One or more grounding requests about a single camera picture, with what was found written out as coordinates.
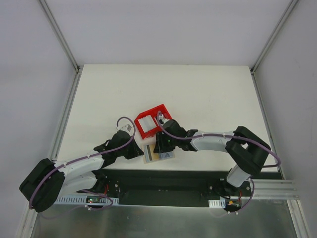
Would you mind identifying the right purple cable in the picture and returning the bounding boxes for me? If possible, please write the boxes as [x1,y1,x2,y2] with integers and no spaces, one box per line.
[157,111,282,215]

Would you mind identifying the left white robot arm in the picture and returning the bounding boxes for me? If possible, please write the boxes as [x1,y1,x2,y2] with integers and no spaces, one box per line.
[19,130,144,213]

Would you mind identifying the left white cable duct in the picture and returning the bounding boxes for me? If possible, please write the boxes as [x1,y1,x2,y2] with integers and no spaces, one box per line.
[54,195,119,206]

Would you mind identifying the red plastic bin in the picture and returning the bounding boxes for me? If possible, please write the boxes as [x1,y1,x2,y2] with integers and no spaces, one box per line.
[134,104,172,139]

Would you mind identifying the white cable duct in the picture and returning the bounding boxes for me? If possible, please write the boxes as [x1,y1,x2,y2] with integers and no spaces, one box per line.
[54,195,119,206]
[209,199,226,209]

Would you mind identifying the right white cable duct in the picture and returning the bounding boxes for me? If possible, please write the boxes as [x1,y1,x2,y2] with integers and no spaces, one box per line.
[209,199,226,209]

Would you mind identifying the left aluminium frame post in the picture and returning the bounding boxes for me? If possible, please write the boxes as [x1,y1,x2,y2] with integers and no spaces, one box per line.
[37,0,84,72]

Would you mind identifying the aluminium rail profile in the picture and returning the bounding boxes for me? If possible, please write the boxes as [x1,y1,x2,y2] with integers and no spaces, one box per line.
[250,179,299,200]

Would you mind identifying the aluminium frame post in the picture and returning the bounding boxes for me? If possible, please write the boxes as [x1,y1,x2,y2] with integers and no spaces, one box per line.
[250,0,300,75]
[37,0,84,72]

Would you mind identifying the beige leather card holder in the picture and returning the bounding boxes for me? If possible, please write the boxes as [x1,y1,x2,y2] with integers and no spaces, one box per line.
[141,143,175,164]

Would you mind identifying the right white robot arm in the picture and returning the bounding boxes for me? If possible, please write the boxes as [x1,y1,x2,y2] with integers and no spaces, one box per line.
[154,119,270,196]

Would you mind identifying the right aluminium frame post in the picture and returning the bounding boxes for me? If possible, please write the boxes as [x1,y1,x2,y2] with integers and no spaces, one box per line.
[250,0,300,75]

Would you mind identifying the purple cable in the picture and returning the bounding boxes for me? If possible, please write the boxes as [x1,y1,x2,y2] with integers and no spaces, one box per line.
[157,111,282,215]
[29,116,136,211]

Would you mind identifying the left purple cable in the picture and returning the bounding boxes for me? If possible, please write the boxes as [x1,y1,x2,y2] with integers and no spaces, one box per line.
[29,116,136,211]

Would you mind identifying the white VIP card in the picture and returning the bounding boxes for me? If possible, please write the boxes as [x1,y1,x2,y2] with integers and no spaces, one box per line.
[160,152,174,160]

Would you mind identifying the white magnetic stripe card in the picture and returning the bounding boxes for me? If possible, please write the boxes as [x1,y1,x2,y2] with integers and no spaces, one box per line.
[144,144,155,163]

